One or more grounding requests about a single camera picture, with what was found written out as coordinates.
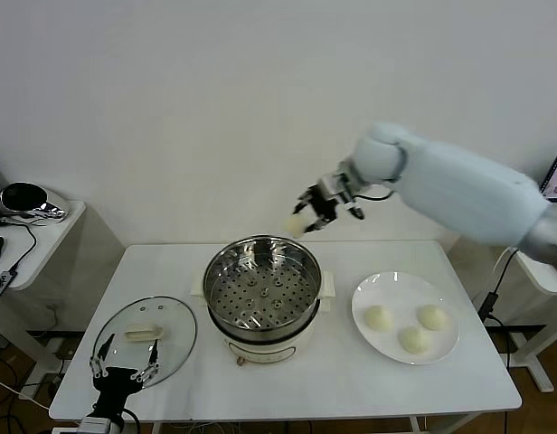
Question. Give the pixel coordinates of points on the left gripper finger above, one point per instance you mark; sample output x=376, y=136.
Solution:
x=152, y=361
x=97, y=359

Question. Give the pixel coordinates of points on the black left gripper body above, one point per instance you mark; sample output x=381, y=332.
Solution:
x=113, y=384

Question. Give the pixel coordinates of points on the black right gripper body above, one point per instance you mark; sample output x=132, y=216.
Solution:
x=323, y=207

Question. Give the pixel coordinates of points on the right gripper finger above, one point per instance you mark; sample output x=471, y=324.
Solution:
x=303, y=200
x=321, y=223

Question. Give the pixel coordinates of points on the white steamed baozi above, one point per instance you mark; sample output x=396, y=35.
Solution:
x=379, y=317
x=414, y=340
x=292, y=223
x=433, y=316

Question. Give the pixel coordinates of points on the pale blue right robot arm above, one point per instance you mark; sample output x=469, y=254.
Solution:
x=464, y=185

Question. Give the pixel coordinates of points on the perforated steel steamer basket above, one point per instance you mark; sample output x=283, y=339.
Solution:
x=242, y=289

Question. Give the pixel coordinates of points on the white round plate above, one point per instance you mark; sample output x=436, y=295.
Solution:
x=382, y=289

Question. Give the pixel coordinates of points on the cream electric cooking pot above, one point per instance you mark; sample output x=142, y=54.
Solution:
x=260, y=351

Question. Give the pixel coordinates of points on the grey usb adapter box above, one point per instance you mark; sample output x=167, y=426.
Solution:
x=0, y=282

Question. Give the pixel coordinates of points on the white side table with headset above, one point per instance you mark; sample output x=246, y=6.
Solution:
x=57, y=235

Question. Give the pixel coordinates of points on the chrome rounded headset device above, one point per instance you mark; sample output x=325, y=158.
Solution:
x=25, y=199

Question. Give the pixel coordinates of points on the white side table with laptop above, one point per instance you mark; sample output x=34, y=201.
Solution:
x=538, y=278

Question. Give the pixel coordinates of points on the dark grey open laptop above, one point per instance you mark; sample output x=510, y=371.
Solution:
x=556, y=181

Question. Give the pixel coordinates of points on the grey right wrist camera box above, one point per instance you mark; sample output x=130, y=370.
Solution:
x=333, y=183

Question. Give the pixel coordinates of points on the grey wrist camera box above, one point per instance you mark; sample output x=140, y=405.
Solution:
x=95, y=426
x=333, y=183

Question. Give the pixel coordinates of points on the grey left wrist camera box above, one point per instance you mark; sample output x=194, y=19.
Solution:
x=95, y=426

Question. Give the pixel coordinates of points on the white wall power outlet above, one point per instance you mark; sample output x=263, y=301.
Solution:
x=53, y=307

